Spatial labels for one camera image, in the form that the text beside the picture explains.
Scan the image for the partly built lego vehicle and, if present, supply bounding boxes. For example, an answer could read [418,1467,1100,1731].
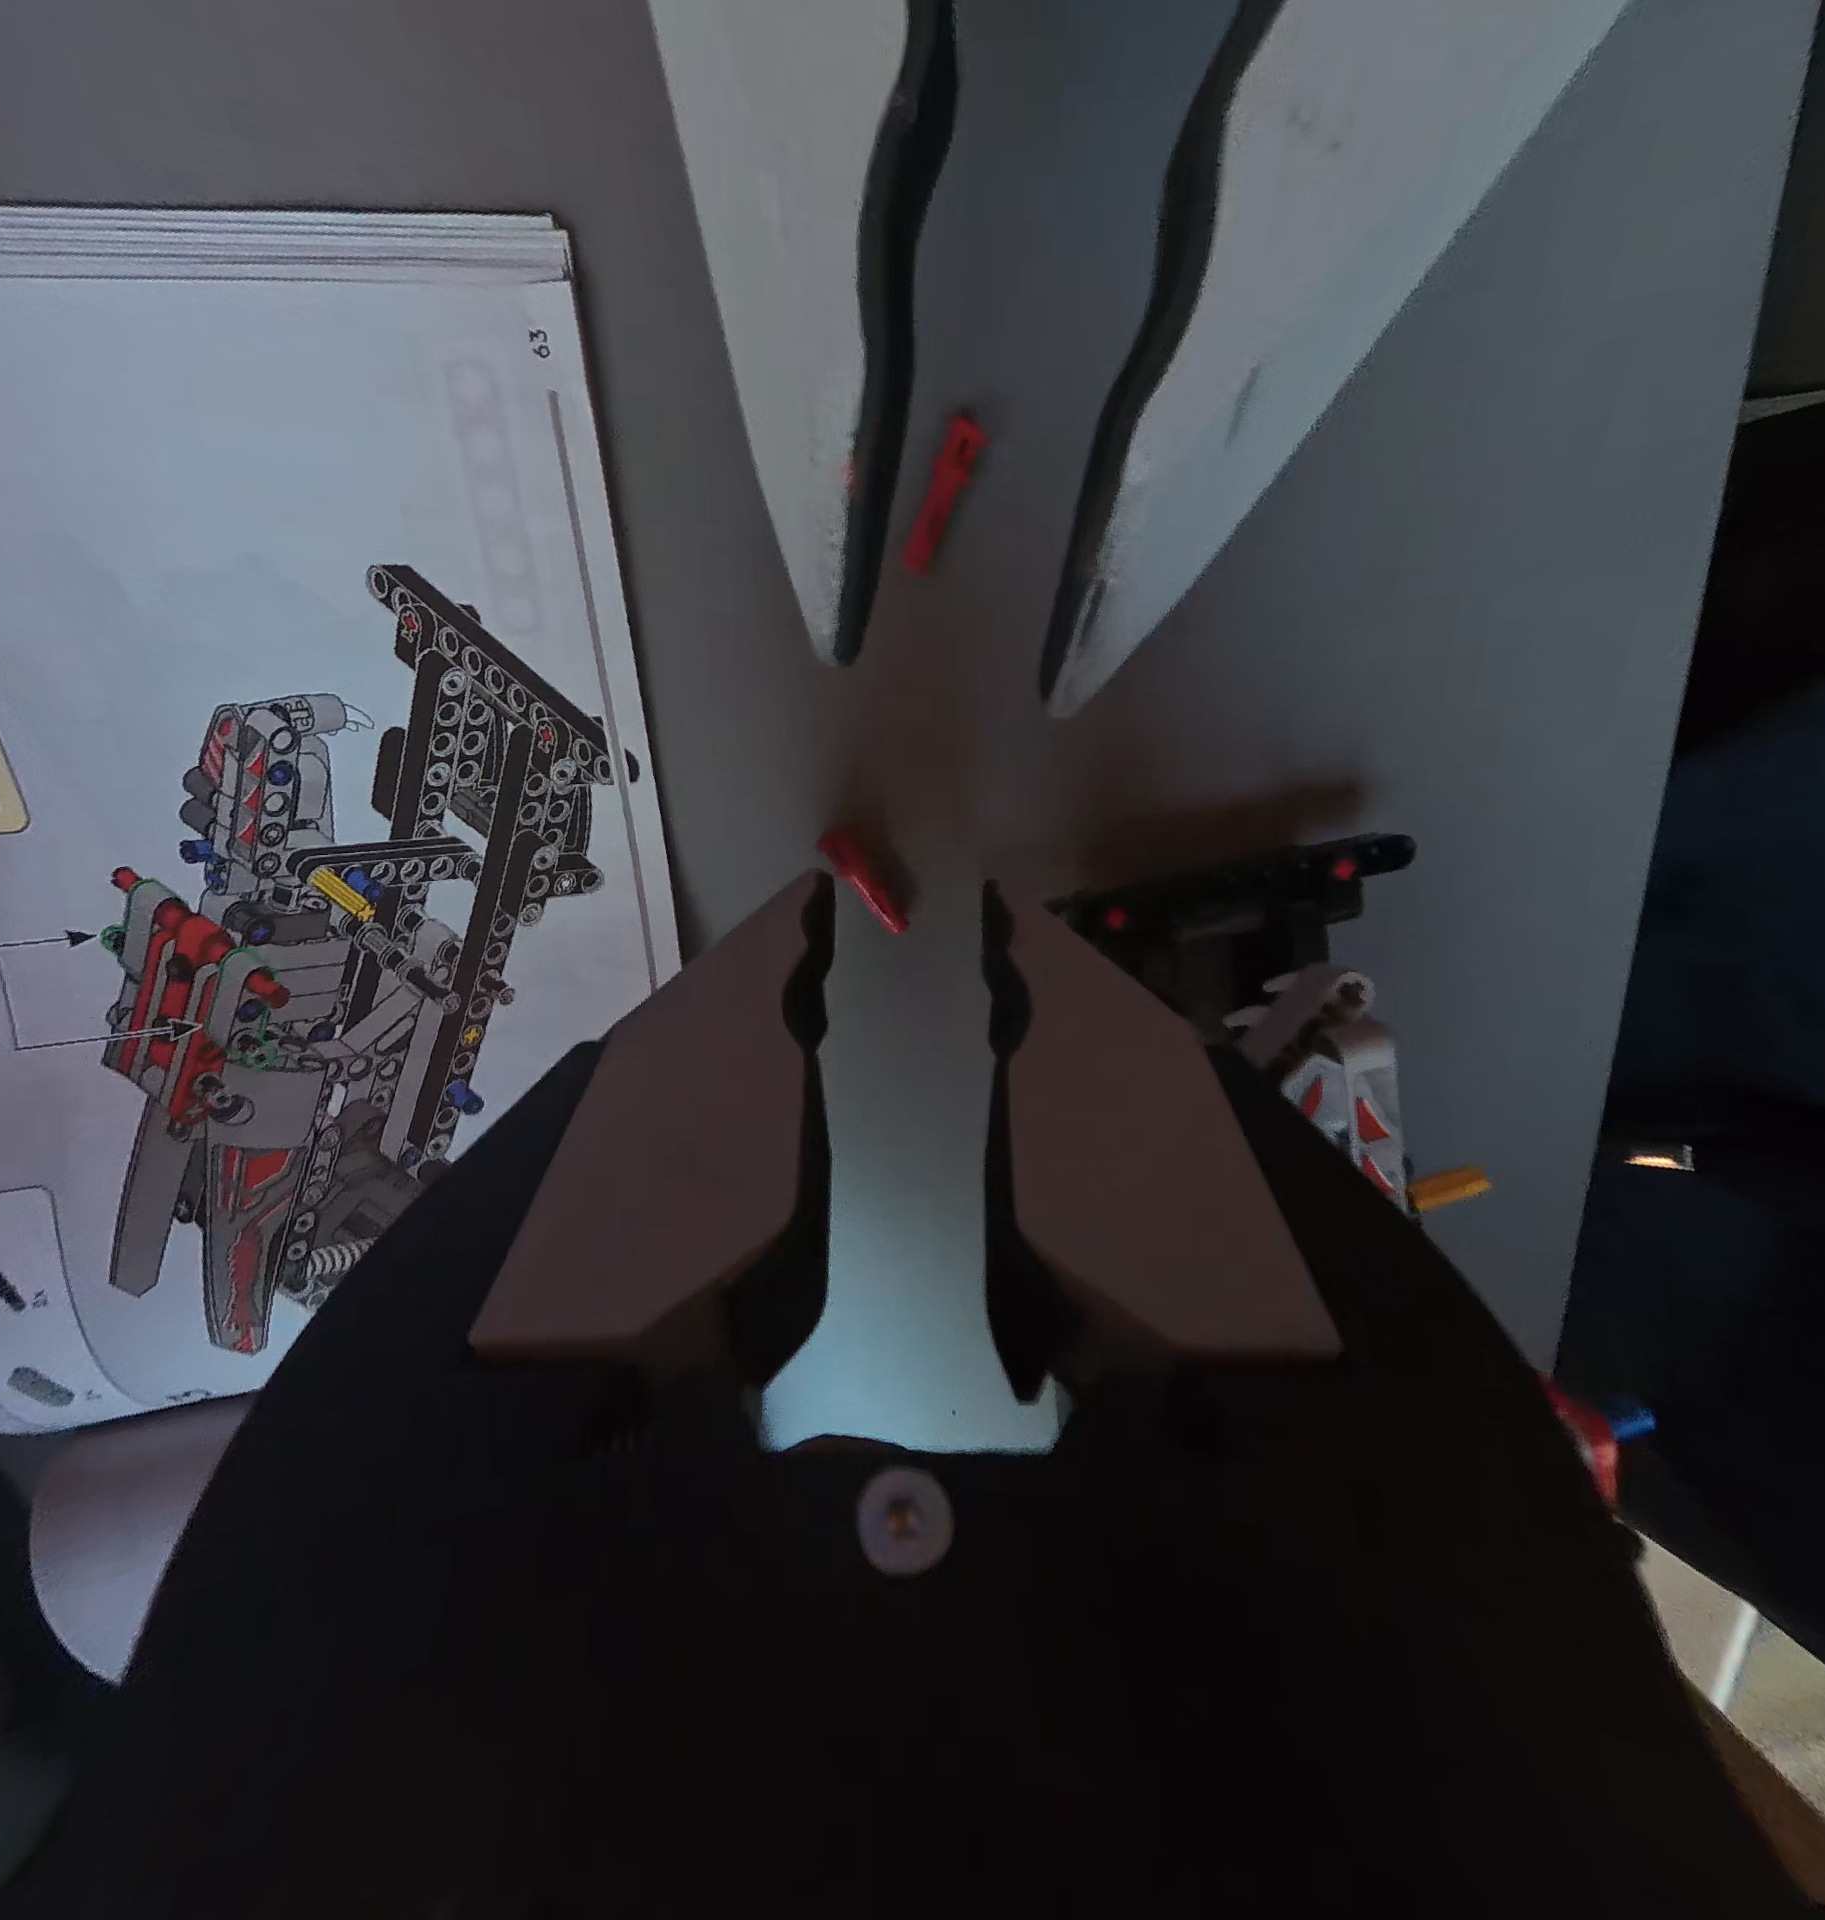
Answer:
[1044,831,1492,1218]

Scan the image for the small red lego assembly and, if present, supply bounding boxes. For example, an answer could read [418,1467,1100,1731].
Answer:
[1537,1377,1659,1514]

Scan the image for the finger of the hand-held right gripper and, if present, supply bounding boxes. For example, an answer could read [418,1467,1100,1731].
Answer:
[648,0,960,671]
[1038,0,1635,720]

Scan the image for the person's leg in dark trousers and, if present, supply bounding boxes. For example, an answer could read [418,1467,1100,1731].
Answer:
[1552,382,1825,1666]

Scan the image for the lego instruction booklet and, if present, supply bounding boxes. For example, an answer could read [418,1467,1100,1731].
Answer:
[0,207,686,1435]

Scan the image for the red lego pin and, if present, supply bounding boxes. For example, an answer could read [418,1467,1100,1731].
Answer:
[817,825,913,937]
[900,414,993,578]

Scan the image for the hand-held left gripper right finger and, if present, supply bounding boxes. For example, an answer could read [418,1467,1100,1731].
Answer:
[980,878,1344,1405]

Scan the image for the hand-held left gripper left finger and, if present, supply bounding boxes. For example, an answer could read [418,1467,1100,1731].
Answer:
[470,867,839,1389]

